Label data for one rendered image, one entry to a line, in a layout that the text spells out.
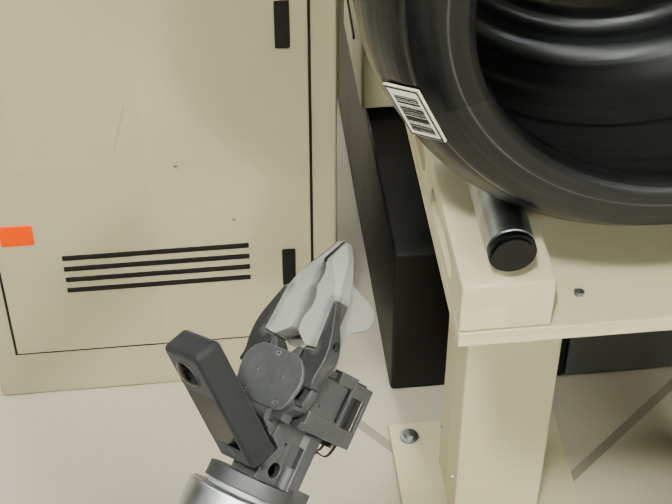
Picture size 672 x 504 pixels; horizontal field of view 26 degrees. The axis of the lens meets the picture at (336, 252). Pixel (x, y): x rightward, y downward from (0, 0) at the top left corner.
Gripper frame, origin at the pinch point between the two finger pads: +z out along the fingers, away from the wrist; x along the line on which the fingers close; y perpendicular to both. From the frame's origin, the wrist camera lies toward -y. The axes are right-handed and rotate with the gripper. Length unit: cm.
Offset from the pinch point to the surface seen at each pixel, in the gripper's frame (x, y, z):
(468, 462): -48, 86, -8
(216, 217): -84, 55, 10
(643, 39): -5.9, 32.2, 36.1
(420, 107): 1.1, 1.0, 13.8
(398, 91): -0.5, -0.5, 14.3
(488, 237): -1.2, 17.6, 8.7
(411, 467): -64, 94, -12
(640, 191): 10.2, 20.2, 16.7
